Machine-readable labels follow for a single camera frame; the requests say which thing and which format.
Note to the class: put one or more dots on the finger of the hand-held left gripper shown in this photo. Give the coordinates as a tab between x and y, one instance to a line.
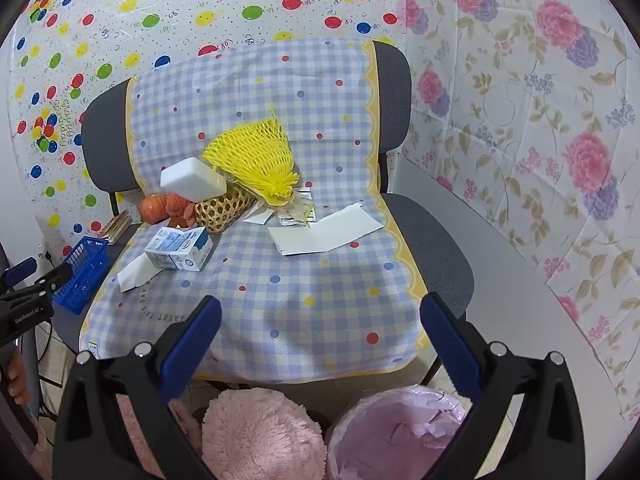
52	277
20	270

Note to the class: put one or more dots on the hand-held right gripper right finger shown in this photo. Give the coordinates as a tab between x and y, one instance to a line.
442	330

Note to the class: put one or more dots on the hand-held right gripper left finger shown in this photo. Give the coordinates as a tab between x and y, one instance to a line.
200	330

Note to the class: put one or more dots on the bin with pink bag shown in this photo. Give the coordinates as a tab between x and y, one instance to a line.
390	435

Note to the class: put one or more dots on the large white paper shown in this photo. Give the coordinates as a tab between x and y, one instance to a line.
325	235

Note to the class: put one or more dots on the yellow foam fruit net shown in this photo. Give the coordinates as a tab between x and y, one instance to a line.
250	155

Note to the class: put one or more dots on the person's left hand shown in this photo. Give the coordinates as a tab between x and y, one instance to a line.
12	375

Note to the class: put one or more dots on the blue plastic basket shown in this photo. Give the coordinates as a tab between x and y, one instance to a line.
82	280

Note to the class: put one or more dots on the bundle of wooden sticks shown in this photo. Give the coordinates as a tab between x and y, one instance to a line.
116	227

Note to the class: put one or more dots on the blue white milk carton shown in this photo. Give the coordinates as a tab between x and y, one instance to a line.
180	250

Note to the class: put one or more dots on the white tissue paper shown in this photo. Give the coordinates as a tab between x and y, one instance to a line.
137	272

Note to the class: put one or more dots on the blue checkered dotted cloth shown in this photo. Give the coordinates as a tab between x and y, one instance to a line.
300	300

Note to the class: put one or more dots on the small wicker basket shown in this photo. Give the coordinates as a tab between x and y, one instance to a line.
220	212

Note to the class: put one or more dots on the orange toy pumpkin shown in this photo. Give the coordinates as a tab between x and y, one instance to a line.
152	207

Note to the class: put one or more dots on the white foam block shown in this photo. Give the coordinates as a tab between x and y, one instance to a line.
192	177

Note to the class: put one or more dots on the crumpled clear wrapper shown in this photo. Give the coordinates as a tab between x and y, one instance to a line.
297	212

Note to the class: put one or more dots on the grey padded chair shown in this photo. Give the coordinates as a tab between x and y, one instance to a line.
395	90

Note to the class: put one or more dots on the floral print plastic sheet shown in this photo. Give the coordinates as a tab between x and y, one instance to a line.
525	85

